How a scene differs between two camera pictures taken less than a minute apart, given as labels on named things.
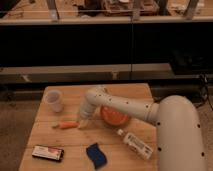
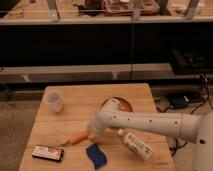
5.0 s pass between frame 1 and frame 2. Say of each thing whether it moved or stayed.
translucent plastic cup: stayed
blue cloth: stayed
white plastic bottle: stayed
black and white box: stayed
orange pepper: moved
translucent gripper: moved
